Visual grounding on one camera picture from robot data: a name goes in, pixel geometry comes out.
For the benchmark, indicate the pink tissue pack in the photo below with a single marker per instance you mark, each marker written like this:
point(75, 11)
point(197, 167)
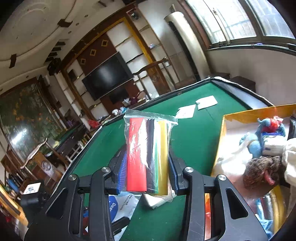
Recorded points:
point(154, 202)

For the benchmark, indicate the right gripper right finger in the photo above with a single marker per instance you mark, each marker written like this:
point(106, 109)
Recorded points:
point(231, 216)

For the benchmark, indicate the white paper card right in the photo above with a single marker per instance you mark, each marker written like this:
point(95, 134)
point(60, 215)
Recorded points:
point(206, 102)

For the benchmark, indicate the white paper card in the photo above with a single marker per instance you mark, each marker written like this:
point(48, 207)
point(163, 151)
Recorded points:
point(185, 112)
point(206, 102)

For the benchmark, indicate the white blue printed plastic bag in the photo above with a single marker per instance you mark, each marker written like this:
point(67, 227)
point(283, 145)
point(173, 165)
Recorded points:
point(123, 205)

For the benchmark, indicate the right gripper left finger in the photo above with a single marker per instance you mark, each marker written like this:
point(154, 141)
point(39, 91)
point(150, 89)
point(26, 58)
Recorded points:
point(79, 207)

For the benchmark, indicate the white standing air conditioner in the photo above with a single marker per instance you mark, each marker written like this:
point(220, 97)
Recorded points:
point(189, 42)

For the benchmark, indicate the wooden armchair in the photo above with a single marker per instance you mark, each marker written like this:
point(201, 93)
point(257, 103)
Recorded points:
point(154, 72)

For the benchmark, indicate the zip bag of coloured sheets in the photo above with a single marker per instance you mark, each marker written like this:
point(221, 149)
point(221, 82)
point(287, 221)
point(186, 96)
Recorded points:
point(147, 137)

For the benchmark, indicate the blue plush toy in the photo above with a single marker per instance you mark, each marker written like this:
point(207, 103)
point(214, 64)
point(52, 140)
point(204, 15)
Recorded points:
point(268, 127)

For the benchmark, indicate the white paper card left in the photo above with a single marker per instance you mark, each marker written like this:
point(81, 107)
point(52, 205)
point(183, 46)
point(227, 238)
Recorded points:
point(185, 112)

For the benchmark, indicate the yellow cardboard box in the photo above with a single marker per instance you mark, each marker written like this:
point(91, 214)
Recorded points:
point(274, 206)

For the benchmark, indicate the brown knitted plush toy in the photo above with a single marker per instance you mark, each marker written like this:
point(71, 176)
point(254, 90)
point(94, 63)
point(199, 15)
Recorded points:
point(265, 169)

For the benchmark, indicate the black wall television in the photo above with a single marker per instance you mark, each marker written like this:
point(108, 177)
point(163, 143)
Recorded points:
point(108, 76)

